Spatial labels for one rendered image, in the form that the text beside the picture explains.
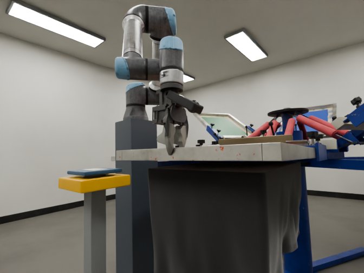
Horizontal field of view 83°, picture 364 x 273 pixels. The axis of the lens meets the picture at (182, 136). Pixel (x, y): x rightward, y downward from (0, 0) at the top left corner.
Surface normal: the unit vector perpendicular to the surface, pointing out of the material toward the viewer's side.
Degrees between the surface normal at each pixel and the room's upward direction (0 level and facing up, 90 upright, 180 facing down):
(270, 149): 88
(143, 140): 90
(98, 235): 90
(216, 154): 88
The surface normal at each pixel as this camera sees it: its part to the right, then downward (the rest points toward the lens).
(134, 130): 0.71, -0.07
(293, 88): -0.64, -0.04
